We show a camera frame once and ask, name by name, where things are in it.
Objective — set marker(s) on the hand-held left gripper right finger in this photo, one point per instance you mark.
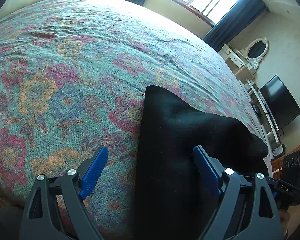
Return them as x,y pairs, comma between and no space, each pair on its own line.
206,170

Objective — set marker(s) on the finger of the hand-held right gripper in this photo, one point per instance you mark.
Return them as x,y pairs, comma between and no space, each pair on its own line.
272,180

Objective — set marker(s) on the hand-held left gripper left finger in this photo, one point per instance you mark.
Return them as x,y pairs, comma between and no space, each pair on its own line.
95,170

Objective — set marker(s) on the black pants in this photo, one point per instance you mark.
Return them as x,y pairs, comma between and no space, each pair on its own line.
170,142

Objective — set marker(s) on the white television stand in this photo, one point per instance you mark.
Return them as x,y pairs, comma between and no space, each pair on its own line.
267,115

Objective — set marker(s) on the black television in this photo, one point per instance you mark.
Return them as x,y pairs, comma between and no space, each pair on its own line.
280,102

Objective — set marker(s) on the floral bedspread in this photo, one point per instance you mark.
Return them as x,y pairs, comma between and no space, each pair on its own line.
65,67

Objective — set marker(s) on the cream dressing table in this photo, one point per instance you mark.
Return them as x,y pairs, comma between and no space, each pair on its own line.
236,60

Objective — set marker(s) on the white oval vanity mirror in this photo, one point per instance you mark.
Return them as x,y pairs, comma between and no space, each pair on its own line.
257,50

